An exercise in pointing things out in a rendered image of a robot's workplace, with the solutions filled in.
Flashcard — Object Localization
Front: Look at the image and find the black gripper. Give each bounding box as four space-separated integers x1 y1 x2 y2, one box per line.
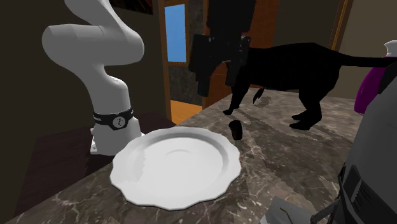
188 0 257 98

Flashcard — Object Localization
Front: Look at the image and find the wooden door with blue window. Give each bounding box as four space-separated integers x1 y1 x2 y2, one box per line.
157 0 192 122

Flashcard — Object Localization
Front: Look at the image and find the brown wooden door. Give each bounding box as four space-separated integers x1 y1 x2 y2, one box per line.
202 0 280 110

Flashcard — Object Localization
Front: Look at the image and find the small black cup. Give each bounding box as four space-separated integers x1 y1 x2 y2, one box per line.
228 120 244 141

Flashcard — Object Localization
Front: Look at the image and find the black cat figure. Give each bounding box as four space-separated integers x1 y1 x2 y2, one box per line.
222 42 397 131

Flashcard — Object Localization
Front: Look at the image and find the white scalloped plate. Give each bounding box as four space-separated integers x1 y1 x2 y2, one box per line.
109 125 242 211

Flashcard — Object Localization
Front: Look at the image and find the purple bottle with white top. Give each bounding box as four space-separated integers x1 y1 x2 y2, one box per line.
354 39 397 115

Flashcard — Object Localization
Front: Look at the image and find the grey flat wedge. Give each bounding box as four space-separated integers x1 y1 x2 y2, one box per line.
258 195 315 224

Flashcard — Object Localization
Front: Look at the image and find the large grey appliance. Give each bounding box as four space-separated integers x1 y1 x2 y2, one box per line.
310 83 397 224

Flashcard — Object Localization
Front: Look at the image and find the dark wall picture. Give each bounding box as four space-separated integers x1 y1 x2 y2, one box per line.
109 0 155 16

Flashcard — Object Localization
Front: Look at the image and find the wooden door frame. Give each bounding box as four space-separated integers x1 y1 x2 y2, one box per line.
328 0 355 52

